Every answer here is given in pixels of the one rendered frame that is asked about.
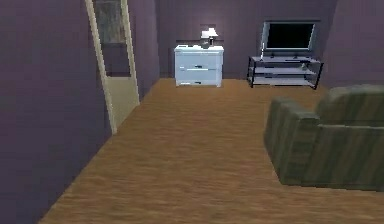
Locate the black television set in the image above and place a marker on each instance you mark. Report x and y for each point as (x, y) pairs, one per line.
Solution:
(288, 36)

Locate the cream room door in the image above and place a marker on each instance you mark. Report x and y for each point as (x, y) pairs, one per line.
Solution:
(117, 76)

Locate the green sofa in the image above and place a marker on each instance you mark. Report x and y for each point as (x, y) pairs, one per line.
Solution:
(330, 140)

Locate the white chest of drawers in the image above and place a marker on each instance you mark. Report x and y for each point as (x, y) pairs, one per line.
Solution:
(198, 66)

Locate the black grey television stand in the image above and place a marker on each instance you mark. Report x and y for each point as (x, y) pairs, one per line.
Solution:
(283, 71)

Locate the white table lamp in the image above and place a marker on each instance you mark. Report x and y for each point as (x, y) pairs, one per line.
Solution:
(209, 33)

